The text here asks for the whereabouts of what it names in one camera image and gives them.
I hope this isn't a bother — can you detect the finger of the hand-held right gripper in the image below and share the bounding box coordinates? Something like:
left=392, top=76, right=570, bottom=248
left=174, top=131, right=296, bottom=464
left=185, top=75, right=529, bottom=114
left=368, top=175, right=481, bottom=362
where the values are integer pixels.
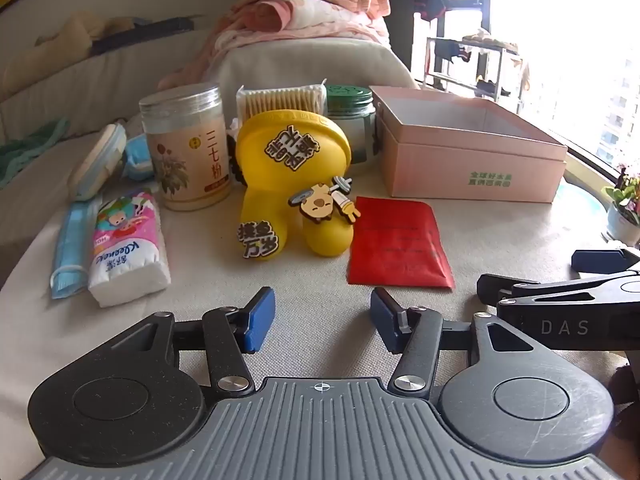
left=476, top=269, right=640, bottom=352
left=571, top=248, right=640, bottom=274

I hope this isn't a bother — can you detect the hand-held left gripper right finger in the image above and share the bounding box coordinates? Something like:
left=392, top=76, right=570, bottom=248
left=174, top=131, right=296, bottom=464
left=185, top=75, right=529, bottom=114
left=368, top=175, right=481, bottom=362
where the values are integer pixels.
left=370, top=287, right=538, bottom=395

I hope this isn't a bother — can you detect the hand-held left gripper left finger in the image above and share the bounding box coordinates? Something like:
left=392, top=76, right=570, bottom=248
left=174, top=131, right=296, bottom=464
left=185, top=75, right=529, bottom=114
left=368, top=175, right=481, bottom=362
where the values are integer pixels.
left=112, top=287, right=276, bottom=396

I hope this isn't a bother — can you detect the colourful tissue pack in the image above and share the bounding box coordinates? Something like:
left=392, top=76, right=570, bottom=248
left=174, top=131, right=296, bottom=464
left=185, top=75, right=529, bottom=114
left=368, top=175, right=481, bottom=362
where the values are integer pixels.
left=87, top=191, right=172, bottom=309

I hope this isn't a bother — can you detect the pink cardboard box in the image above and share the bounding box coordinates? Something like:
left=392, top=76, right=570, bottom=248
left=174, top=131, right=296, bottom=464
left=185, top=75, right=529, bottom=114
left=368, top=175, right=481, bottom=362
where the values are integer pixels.
left=369, top=85, right=569, bottom=204

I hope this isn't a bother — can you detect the blue face mask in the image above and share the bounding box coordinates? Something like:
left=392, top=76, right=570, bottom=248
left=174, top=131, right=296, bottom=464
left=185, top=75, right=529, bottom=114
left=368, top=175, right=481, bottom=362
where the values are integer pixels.
left=50, top=199, right=102, bottom=302

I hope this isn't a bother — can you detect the potted flower plant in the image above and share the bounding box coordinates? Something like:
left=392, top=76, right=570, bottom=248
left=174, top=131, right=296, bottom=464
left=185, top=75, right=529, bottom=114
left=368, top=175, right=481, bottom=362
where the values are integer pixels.
left=601, top=162, right=640, bottom=247

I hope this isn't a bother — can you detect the red envelope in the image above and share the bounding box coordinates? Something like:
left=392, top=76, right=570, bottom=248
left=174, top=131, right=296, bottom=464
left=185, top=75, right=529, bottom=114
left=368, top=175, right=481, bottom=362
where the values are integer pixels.
left=346, top=196, right=456, bottom=290

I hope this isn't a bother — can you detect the yellow rubber massage hammer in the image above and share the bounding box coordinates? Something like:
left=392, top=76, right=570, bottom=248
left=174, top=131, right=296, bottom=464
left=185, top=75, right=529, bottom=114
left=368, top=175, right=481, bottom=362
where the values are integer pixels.
left=234, top=109, right=362, bottom=262

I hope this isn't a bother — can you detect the clear powder jar beige label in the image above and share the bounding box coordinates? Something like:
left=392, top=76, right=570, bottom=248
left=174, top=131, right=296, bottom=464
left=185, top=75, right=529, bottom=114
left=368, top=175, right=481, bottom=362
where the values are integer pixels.
left=139, top=84, right=237, bottom=212

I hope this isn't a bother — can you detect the light blue crumpled mask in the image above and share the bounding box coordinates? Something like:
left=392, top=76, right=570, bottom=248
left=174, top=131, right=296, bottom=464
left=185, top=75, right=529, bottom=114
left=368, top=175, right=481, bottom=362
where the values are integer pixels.
left=123, top=135, right=157, bottom=182

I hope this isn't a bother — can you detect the green lid glass jar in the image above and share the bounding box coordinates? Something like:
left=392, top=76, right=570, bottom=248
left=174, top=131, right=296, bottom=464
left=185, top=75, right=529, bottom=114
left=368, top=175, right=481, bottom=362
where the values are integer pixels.
left=324, top=83, right=377, bottom=166

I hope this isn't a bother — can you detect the cotton swab box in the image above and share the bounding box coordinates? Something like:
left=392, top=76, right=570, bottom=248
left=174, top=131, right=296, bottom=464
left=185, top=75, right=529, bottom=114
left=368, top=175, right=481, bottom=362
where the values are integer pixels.
left=236, top=84, right=327, bottom=128

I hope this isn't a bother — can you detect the white shoe rack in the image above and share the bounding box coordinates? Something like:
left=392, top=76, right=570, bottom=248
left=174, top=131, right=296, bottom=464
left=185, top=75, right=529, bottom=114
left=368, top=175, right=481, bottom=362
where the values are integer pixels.
left=423, top=34, right=531, bottom=102

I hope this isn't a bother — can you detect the beige cushion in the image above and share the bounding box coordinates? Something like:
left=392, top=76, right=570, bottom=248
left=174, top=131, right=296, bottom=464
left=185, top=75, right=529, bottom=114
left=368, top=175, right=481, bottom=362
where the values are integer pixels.
left=219, top=35, right=417, bottom=102

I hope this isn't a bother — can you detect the green knitted cloth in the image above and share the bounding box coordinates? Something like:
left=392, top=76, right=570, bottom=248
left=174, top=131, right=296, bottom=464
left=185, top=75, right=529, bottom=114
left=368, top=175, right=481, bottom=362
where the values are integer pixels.
left=0, top=118, right=72, bottom=187

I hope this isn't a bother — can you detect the beige sofa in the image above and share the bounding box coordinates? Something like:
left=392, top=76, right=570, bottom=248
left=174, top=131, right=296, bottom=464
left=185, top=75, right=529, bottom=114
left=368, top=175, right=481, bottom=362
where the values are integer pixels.
left=0, top=24, right=226, bottom=241

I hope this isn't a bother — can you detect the dark blue flat case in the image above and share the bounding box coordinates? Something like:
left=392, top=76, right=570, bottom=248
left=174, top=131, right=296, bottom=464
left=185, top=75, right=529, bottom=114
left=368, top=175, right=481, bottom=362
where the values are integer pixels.
left=89, top=16, right=197, bottom=56

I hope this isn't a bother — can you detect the pink printed blanket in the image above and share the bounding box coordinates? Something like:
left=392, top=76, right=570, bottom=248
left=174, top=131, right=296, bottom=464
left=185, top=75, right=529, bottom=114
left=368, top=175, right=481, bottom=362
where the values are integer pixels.
left=159, top=0, right=392, bottom=92

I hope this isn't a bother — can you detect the cream plush toy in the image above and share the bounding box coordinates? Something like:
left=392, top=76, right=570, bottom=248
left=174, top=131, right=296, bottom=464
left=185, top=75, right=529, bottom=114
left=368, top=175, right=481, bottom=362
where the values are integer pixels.
left=34, top=11, right=137, bottom=57

